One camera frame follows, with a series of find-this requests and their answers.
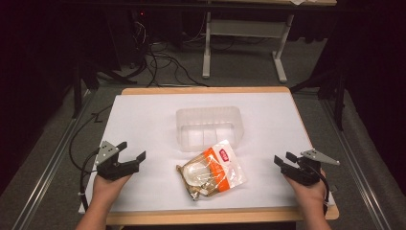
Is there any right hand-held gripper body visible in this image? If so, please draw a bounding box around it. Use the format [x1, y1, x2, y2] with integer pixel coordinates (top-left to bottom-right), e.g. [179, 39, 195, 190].
[280, 149, 341, 187]

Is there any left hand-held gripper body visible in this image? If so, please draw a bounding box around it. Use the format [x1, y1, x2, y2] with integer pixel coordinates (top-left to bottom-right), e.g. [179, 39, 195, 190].
[94, 140, 141, 182]

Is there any person's right hand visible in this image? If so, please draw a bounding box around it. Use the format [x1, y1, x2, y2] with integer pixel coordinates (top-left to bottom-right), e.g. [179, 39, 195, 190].
[284, 169, 328, 206]

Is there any person's left hand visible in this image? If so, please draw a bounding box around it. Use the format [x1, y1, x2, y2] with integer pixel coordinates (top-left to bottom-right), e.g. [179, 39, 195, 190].
[91, 173, 132, 207]

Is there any white table mat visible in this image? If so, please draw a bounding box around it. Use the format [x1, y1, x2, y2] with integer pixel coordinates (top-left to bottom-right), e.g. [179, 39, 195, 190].
[78, 92, 336, 215]

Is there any black metal stand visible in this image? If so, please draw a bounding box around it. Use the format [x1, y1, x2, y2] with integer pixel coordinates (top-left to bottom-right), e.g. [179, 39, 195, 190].
[289, 70, 349, 132]
[72, 58, 139, 120]

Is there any orange and clear snack bag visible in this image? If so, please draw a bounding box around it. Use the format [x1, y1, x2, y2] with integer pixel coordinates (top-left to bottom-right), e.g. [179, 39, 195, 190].
[175, 139, 248, 202]

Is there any clear plastic container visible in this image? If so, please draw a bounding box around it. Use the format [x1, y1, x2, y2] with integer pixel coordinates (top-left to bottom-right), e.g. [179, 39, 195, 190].
[175, 105, 245, 153]

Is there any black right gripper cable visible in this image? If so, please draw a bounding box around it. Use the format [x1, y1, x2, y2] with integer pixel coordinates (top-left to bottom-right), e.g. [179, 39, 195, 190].
[305, 162, 330, 216]

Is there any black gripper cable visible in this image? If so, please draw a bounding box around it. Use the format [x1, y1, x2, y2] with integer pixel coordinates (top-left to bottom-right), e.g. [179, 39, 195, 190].
[68, 104, 113, 213]
[305, 162, 330, 216]

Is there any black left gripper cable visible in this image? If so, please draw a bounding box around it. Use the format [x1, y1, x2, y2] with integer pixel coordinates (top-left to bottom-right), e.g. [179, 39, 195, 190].
[68, 104, 113, 213]

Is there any aluminium floor rail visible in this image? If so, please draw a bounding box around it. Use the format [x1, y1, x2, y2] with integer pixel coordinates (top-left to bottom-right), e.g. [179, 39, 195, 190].
[319, 97, 386, 230]
[11, 89, 99, 230]

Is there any bundle of black floor cables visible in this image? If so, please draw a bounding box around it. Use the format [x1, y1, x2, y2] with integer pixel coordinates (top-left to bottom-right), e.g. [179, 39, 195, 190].
[128, 18, 211, 89]

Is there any white table frame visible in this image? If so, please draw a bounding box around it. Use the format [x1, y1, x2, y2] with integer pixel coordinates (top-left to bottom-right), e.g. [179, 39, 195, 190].
[201, 0, 338, 84]

